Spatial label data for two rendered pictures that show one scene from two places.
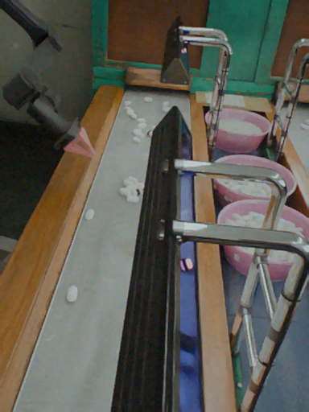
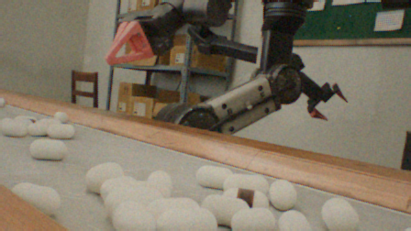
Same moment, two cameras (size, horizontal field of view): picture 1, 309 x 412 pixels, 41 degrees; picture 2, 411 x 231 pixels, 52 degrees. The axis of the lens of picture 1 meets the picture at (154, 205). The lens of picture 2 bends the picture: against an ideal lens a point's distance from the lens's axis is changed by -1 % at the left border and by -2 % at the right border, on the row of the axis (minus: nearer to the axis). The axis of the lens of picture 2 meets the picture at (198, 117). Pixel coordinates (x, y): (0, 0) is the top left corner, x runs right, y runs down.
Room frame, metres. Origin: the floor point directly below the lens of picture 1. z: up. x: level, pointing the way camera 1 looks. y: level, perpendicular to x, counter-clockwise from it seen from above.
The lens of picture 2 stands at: (1.62, -0.20, 0.82)
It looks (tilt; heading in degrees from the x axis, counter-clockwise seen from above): 3 degrees down; 136
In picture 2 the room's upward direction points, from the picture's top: 6 degrees clockwise
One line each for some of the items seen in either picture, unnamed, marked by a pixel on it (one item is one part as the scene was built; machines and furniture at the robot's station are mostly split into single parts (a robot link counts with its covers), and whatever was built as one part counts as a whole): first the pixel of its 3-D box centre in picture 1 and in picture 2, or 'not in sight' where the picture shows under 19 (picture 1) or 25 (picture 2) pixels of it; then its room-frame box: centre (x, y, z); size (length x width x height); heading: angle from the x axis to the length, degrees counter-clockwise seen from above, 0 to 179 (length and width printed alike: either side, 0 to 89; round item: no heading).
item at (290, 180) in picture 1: (249, 187); not in sight; (1.15, -0.30, 0.72); 0.27 x 0.27 x 0.10
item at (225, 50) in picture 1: (194, 99); not in sight; (1.42, -0.10, 0.90); 0.20 x 0.19 x 0.45; 0
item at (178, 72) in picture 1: (177, 44); not in sight; (1.42, -0.02, 1.08); 0.62 x 0.08 x 0.07; 0
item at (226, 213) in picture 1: (264, 241); not in sight; (0.87, -0.30, 0.72); 0.27 x 0.27 x 0.10
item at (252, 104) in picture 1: (232, 101); not in sight; (1.81, -0.30, 0.77); 0.33 x 0.15 x 0.01; 90
